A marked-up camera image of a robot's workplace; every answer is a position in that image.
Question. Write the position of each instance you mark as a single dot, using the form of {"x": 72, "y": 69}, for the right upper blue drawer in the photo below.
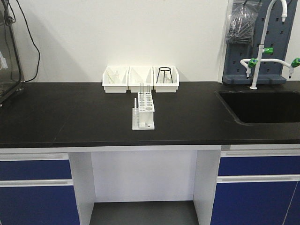
{"x": 237, "y": 166}

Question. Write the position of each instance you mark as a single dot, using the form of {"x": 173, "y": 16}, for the right white storage bin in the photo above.
{"x": 166, "y": 87}

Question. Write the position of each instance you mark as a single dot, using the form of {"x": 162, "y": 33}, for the plastic bag of pegs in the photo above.
{"x": 242, "y": 22}

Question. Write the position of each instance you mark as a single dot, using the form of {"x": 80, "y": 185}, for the grey pegboard drying rack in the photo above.
{"x": 277, "y": 39}

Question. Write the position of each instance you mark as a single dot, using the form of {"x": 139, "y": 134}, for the right lower blue cabinet door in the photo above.
{"x": 260, "y": 203}

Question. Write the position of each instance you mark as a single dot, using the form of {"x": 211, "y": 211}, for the left white storage bin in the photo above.
{"x": 115, "y": 79}

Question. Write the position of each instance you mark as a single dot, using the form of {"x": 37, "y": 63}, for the blue drawer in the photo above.
{"x": 35, "y": 170}
{"x": 237, "y": 166}

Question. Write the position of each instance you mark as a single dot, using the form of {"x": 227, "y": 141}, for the middle white storage bin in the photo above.
{"x": 140, "y": 74}

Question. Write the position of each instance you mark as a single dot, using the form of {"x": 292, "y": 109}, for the left lower blue cabinet door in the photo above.
{"x": 48, "y": 205}

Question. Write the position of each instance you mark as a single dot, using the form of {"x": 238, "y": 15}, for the white test tube rack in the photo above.
{"x": 143, "y": 112}

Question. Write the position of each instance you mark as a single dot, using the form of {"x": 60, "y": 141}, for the steel framed glass cabinet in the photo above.
{"x": 11, "y": 76}

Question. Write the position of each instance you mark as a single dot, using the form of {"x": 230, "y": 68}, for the black lab sink basin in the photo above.
{"x": 262, "y": 107}

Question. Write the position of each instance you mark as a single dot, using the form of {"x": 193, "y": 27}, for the left upper blue drawer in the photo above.
{"x": 35, "y": 170}

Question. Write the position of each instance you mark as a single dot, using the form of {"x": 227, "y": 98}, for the blue cabinet door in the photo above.
{"x": 48, "y": 205}
{"x": 260, "y": 203}

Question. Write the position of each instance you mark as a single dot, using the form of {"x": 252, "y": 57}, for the white storage bin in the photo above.
{"x": 140, "y": 74}
{"x": 166, "y": 87}
{"x": 115, "y": 79}

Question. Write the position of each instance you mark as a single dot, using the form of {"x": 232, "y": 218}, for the black metal tripod stand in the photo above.
{"x": 165, "y": 75}

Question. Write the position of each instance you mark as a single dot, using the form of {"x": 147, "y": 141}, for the white gooseneck lab faucet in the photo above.
{"x": 255, "y": 62}

